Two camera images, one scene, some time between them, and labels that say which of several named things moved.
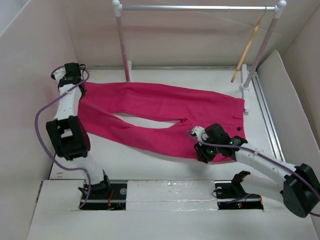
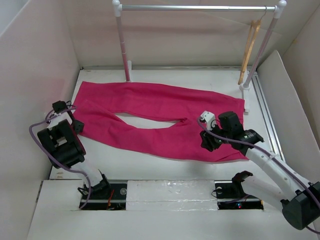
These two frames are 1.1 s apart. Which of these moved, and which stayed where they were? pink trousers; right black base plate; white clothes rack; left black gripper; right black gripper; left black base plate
Moved: left black gripper; right black gripper
Stayed: pink trousers; left black base plate; right black base plate; white clothes rack
